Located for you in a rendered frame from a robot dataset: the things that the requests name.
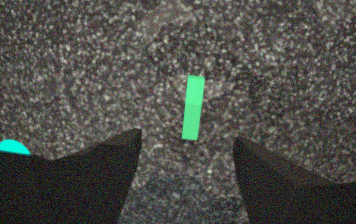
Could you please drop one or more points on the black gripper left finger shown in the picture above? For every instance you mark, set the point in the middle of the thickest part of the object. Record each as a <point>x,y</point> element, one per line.
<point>86,187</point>

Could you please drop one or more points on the cyan circle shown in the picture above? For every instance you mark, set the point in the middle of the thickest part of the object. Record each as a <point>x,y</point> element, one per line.
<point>14,146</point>

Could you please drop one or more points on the green rectangular post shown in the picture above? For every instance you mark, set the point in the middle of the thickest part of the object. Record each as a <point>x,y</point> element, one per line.
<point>194,95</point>

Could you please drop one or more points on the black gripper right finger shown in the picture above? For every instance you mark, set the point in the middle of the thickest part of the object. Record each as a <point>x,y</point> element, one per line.
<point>277,191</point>

